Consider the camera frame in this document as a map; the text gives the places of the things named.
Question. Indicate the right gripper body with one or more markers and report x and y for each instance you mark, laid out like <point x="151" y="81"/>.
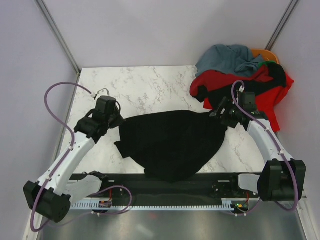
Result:
<point x="230" y="116"/>

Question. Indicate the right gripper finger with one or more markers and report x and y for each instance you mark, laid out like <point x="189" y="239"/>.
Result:
<point x="215" y="114"/>
<point x="222" y="105"/>

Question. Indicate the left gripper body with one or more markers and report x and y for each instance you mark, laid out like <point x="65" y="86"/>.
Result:
<point x="112" y="118"/>

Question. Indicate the black t-shirt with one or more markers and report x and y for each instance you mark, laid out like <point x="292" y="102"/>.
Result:
<point x="214" y="85"/>
<point x="171" y="146"/>

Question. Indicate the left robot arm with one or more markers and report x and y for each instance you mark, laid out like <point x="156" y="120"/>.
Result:
<point x="51" y="195"/>

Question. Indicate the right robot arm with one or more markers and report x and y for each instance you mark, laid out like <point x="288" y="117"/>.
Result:
<point x="282" y="178"/>

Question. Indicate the black t-shirt in pile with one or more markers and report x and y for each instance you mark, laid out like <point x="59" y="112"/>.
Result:
<point x="214" y="85"/>

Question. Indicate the grey-blue t-shirt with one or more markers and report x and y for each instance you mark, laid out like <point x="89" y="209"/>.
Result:
<point x="237" y="60"/>

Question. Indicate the green garment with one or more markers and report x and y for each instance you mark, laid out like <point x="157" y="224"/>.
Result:
<point x="266" y="63"/>

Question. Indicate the orange basket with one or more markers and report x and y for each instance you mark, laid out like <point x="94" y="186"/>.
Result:
<point x="266" y="54"/>

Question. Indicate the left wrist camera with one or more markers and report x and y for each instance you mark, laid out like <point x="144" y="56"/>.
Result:
<point x="102" y="92"/>

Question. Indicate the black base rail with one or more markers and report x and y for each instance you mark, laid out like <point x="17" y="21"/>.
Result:
<point x="200" y="189"/>

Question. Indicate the white cable duct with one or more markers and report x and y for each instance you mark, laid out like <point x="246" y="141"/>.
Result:
<point x="91" y="204"/>

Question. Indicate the aluminium extrusion frame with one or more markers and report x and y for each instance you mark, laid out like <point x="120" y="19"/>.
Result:
<point x="259" y="221"/>

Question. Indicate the left aluminium corner post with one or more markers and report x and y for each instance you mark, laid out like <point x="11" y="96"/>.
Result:
<point x="58" y="35"/>

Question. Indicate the aluminium corner post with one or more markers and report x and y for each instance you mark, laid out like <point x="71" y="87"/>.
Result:
<point x="282" y="24"/>
<point x="58" y="35"/>

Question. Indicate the right aluminium corner post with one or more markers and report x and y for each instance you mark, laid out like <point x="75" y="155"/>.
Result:
<point x="282" y="24"/>

